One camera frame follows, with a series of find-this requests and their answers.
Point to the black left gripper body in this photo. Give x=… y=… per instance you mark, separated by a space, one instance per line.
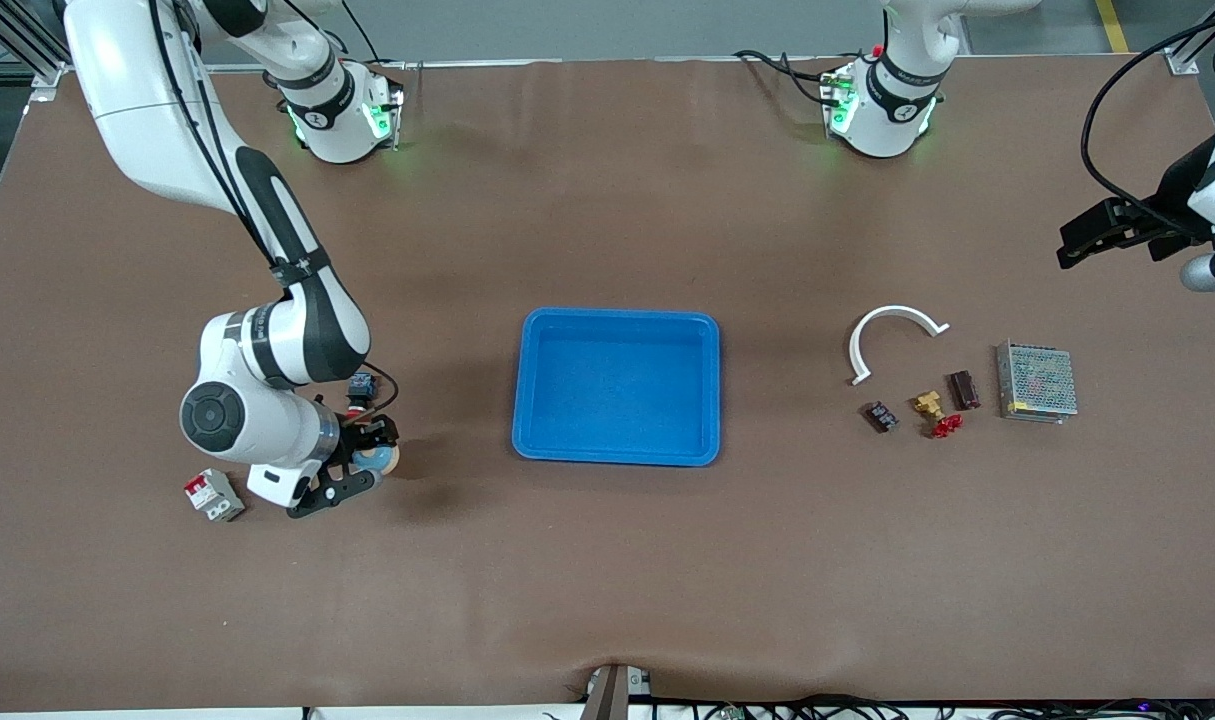
x=1170 y=203

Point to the blue plastic tray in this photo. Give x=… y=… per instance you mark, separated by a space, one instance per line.
x=617 y=390

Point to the brass valve red handwheel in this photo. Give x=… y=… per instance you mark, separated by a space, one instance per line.
x=930 y=405

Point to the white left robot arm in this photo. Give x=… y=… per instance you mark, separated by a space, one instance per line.
x=882 y=125

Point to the dark relay block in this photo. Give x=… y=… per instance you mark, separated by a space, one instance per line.
x=964 y=390

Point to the grey metal mount bracket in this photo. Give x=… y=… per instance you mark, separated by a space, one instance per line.
x=612 y=695

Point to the metal mesh power supply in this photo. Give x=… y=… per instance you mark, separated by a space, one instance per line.
x=1039 y=380

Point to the white circuit breaker red lever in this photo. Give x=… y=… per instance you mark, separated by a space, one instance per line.
x=215 y=497

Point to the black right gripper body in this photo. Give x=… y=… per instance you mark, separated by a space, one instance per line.
x=360 y=437

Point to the white curved plastic clamp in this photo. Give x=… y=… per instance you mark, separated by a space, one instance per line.
x=897 y=311

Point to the blue call bell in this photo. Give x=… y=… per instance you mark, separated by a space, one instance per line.
x=377 y=459

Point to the brown table mat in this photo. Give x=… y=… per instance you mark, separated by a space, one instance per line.
x=607 y=560

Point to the aluminium frame profile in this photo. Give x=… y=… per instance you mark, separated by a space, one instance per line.
x=1192 y=50
x=42 y=80

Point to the red mushroom pushbutton switch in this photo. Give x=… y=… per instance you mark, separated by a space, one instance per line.
x=363 y=385

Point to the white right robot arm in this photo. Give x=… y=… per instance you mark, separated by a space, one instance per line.
x=257 y=430

